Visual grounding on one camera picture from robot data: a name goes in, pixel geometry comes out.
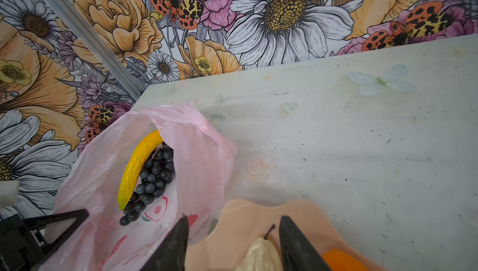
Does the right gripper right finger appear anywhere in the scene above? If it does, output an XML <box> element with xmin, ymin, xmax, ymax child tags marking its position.
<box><xmin>279</xmin><ymin>216</ymin><xmax>331</xmax><ymax>271</ymax></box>

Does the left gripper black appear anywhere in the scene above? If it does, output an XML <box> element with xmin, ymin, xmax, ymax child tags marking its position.
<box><xmin>1</xmin><ymin>209</ymin><xmax>89</xmax><ymax>271</ymax></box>

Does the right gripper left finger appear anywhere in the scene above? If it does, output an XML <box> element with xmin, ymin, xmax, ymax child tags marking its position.
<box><xmin>140</xmin><ymin>215</ymin><xmax>189</xmax><ymax>271</ymax></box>

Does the beige garlic bulb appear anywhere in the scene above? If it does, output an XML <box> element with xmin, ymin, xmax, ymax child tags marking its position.
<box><xmin>235</xmin><ymin>224</ymin><xmax>283</xmax><ymax>271</ymax></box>

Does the small orange fruit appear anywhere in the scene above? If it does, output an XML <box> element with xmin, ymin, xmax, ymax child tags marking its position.
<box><xmin>322</xmin><ymin>249</ymin><xmax>367</xmax><ymax>271</ymax></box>

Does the pink scalloped bowl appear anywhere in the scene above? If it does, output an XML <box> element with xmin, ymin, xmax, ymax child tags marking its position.
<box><xmin>185</xmin><ymin>199</ymin><xmax>383</xmax><ymax>271</ymax></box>

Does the yellow banana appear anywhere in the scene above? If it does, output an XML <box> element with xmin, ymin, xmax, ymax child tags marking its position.
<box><xmin>117</xmin><ymin>130</ymin><xmax>164</xmax><ymax>210</ymax></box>

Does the pink plastic bag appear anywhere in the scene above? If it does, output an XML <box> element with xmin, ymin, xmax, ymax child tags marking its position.
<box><xmin>41</xmin><ymin>105</ymin><xmax>237</xmax><ymax>271</ymax></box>

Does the dark grape bunch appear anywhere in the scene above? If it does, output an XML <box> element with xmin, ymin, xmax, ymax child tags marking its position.
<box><xmin>119</xmin><ymin>142</ymin><xmax>176</xmax><ymax>226</ymax></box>

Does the left aluminium corner post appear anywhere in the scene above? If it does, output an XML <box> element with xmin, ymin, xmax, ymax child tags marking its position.
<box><xmin>44</xmin><ymin>0</ymin><xmax>144</xmax><ymax>102</ymax></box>

